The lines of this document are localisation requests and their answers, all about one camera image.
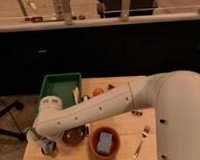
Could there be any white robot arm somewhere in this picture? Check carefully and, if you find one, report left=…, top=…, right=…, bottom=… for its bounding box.
left=35, top=71, right=200, bottom=160

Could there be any small dark red object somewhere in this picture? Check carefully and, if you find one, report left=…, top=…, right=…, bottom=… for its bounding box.
left=108, top=84, right=115, bottom=90

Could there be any green plastic bin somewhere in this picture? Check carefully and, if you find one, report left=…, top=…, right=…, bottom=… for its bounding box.
left=35, top=72, right=82, bottom=114

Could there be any small brown object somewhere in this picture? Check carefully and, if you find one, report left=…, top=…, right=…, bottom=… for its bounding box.
left=132, top=111, right=143, bottom=116

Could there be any orange bowl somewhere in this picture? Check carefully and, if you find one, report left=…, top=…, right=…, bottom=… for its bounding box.
left=89, top=126, right=120, bottom=160

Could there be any silver fork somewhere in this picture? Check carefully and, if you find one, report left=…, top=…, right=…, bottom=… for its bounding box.
left=133, top=125, right=151, bottom=159

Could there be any black chair base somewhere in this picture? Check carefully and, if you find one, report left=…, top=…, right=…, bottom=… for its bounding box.
left=0, top=101, right=26, bottom=142

